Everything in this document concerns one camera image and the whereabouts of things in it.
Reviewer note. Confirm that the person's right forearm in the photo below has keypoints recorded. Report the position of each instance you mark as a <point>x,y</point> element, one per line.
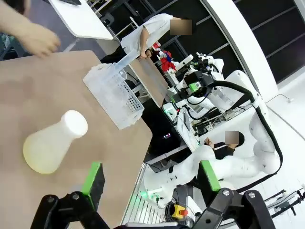
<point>12,26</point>

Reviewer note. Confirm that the clear plastic measuring beaker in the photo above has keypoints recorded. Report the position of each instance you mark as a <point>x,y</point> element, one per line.
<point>119,83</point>

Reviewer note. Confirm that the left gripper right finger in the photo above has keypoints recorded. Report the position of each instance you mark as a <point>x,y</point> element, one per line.
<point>226,207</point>

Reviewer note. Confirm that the person's right hand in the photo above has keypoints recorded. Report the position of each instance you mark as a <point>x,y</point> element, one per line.
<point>40,40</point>

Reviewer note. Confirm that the clear plastic graduated cylinder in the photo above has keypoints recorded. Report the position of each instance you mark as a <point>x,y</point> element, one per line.
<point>126,59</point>

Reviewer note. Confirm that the translucent plastic Erlenmeyer flask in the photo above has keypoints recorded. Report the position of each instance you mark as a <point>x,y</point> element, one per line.
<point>47,148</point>

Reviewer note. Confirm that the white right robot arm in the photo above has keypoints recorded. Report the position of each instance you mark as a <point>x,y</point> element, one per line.
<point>238,167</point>

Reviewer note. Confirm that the person in white T-shirt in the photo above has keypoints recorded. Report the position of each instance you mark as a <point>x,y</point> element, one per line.
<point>152,26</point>

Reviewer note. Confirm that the black flat tray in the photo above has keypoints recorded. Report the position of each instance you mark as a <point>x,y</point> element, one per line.
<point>71,2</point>

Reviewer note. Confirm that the seated person in black top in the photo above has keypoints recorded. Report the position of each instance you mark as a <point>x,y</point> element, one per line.
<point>224,150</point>

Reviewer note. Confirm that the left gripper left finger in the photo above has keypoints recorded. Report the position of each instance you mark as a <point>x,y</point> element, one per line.
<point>95,188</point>

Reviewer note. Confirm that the yellow emergency stop button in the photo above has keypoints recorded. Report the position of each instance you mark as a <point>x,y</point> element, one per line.
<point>178,211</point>

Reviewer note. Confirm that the white perforated plastic basket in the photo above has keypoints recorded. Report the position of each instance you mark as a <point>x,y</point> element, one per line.
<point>114,100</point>

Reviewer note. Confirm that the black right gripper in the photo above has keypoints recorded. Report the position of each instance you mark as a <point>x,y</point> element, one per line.
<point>202,78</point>

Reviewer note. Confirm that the brown topped work table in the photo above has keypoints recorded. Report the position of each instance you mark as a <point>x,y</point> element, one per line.
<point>152,78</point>

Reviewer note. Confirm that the white round flask stopper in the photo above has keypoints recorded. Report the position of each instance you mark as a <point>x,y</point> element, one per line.
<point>75,122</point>

